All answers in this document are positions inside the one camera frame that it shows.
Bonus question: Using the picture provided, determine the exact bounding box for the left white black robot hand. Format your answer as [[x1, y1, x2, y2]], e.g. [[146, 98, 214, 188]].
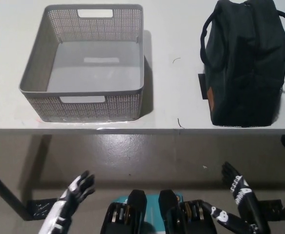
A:
[[39, 170, 96, 234]]

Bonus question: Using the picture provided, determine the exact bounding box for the black metal table leg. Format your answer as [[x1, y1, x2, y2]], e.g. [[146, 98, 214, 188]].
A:
[[0, 163, 33, 221]]

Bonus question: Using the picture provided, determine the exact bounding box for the black floor tape patch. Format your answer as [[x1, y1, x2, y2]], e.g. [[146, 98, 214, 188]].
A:
[[259, 199, 283, 215], [27, 198, 60, 219]]

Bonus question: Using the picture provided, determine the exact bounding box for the grey perforated plastic basket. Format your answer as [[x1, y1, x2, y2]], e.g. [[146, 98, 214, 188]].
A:
[[19, 4, 145, 122]]

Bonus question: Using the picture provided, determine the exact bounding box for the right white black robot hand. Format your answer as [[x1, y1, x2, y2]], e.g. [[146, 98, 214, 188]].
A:
[[200, 161, 272, 234]]

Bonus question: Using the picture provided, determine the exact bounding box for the dark green lunch bag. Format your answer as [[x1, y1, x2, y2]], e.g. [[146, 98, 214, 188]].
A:
[[199, 0, 285, 127]]

